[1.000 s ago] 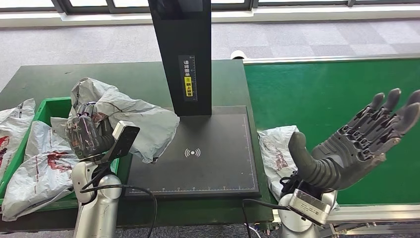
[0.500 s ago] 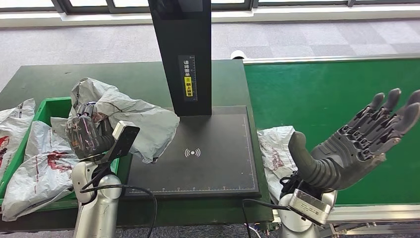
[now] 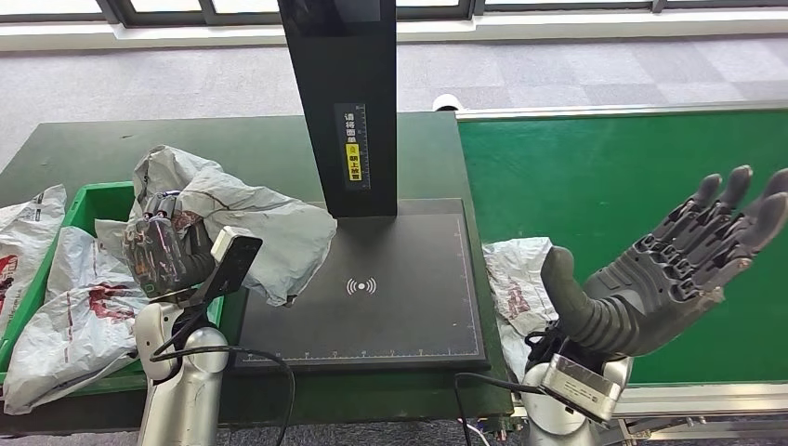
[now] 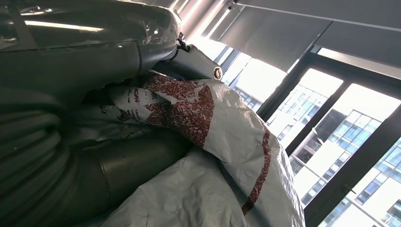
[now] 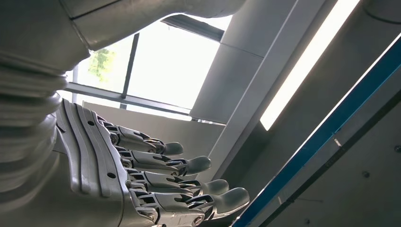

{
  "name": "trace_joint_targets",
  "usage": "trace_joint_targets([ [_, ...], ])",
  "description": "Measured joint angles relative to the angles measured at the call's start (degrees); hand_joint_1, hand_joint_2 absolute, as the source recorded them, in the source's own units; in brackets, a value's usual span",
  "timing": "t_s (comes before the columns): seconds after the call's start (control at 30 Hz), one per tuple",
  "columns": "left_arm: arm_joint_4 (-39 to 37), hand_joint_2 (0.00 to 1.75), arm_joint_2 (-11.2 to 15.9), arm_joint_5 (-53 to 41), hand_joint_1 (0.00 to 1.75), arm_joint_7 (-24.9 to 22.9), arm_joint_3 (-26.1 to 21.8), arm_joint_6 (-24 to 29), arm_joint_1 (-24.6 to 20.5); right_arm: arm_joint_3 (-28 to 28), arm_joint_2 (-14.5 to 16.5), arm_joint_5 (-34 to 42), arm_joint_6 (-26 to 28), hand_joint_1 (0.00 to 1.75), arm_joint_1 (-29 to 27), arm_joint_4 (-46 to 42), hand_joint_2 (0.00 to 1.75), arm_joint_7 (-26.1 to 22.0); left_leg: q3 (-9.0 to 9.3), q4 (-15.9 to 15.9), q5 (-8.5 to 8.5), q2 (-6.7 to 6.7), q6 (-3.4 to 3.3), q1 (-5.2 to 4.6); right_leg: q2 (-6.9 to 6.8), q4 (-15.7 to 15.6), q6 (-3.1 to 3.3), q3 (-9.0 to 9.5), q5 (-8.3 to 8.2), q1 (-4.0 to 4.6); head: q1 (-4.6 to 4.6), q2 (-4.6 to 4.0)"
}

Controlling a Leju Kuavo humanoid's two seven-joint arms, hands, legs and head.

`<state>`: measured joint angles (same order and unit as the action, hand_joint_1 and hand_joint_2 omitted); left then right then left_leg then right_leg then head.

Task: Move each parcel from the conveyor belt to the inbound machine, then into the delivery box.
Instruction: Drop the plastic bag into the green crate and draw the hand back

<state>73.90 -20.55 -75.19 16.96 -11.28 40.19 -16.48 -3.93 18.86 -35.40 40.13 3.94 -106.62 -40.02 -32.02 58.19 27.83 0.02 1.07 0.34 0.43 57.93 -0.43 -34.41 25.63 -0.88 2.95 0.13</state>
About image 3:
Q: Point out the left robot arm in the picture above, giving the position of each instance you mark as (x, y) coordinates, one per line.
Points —
(185, 394)

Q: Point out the green conveyor belt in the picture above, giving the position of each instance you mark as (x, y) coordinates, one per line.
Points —
(585, 184)

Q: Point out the black inbound scanner machine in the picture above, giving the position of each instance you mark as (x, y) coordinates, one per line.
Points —
(400, 308)

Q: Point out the aluminium conveyor frame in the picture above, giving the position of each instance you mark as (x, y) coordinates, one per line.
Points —
(677, 400)

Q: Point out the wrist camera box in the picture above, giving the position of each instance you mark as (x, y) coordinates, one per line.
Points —
(237, 258)
(582, 388)

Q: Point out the grey parcel bag red print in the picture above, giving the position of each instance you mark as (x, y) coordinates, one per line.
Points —
(24, 234)
(277, 228)
(74, 332)
(517, 277)

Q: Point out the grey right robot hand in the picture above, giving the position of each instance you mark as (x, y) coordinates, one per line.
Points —
(652, 301)

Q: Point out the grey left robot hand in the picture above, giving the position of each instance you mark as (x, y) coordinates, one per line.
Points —
(160, 252)

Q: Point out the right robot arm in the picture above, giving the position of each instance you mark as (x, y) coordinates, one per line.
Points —
(554, 412)

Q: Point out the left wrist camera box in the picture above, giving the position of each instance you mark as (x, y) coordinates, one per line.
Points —
(237, 258)

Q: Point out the white window sill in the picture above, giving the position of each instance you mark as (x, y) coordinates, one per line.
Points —
(554, 27)

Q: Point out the dark green table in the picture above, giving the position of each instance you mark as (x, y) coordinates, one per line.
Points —
(74, 148)

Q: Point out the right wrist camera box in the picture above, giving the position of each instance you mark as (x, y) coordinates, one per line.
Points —
(582, 388)

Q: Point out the green plastic crate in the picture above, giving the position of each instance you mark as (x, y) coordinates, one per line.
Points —
(98, 206)

